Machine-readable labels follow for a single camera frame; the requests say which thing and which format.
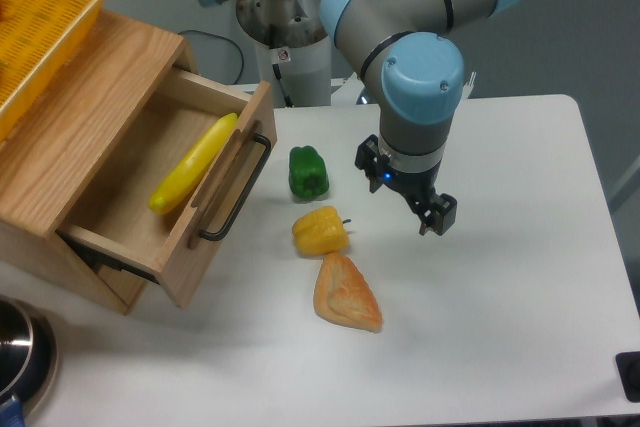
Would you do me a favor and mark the wooden top drawer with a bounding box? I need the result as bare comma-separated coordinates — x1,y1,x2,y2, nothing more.
59,69,277,307

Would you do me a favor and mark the yellow toy bell pepper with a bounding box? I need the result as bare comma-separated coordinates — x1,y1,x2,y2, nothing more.
291,206,350,257

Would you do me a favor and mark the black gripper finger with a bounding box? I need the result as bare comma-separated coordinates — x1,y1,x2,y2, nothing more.
355,141,383,193
418,194,457,236

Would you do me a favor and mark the blue object at corner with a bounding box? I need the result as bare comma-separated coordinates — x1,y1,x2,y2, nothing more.
0,395,25,427

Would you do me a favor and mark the wooden drawer cabinet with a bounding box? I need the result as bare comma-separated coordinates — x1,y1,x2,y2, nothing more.
1,11,195,314

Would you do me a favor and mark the steel pot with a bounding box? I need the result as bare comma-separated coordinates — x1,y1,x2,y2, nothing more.
1,296,59,424

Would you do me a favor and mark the yellow toy squash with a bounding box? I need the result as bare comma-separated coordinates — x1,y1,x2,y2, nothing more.
148,113,239,215

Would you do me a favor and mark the yellow plastic basket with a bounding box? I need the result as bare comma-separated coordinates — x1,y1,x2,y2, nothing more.
1,0,104,140

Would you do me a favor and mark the toy pastry turnover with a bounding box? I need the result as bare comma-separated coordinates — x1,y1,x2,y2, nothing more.
313,253,383,333

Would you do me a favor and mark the white bracket behind table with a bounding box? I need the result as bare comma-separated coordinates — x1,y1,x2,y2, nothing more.
462,71,477,100

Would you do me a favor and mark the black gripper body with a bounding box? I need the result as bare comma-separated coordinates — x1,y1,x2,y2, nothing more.
362,135,440,216

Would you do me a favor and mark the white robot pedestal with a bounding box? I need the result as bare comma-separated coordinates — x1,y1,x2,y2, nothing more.
236,0,332,108

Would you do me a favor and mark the black cable on floor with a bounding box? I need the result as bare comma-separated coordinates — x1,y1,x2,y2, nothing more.
178,29,246,85

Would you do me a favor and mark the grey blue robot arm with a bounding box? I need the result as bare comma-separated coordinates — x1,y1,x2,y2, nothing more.
198,0,520,234

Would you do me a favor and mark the green toy bell pepper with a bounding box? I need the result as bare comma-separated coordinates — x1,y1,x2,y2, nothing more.
289,145,329,200

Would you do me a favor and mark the black table edge clamp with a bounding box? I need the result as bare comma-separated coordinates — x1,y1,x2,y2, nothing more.
615,351,640,403

